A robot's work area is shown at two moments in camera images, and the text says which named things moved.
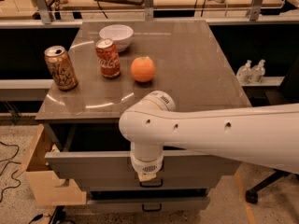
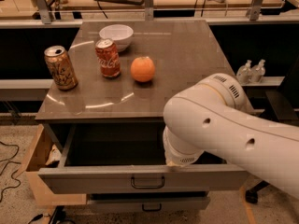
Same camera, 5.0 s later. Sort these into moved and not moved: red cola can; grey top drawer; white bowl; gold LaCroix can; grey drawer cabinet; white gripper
Moved: white gripper; grey top drawer
Not moved: gold LaCroix can; red cola can; white bowl; grey drawer cabinet
